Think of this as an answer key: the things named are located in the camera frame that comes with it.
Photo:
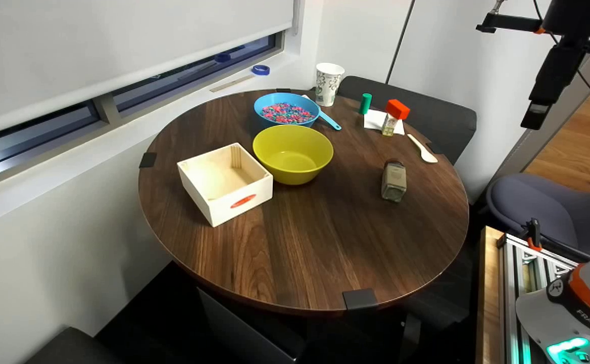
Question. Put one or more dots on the white plastic spoon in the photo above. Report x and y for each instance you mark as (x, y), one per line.
(422, 152)

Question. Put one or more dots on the white wooden box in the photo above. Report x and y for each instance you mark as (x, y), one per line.
(225, 182)

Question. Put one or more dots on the blue lid on windowsill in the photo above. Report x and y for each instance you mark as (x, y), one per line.
(258, 70)

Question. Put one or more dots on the round dark wooden table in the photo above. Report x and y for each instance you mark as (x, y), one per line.
(316, 250)

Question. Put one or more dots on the white paper cup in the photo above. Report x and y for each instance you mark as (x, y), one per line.
(328, 77)

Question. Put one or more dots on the blue bowl with candies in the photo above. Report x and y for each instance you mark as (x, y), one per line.
(286, 108)

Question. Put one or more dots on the aluminium rail frame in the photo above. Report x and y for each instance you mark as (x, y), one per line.
(508, 267)

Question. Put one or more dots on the black bench seat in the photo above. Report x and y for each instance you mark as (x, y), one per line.
(446, 125)

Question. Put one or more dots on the green block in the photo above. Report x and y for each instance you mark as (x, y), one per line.
(365, 104)

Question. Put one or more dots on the small clear bottle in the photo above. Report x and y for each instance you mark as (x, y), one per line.
(388, 125)

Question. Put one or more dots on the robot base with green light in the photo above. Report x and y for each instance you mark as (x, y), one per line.
(558, 318)

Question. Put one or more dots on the glass spice bottle white label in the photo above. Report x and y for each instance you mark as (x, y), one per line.
(392, 182)

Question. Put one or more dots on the red block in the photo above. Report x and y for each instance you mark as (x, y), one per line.
(397, 109)

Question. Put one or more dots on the grey office chair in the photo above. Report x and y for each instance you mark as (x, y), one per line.
(561, 214)

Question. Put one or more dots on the yellow plastic bowl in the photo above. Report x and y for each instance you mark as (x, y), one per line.
(294, 155)

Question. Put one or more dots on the white paper napkin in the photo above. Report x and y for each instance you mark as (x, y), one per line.
(372, 119)

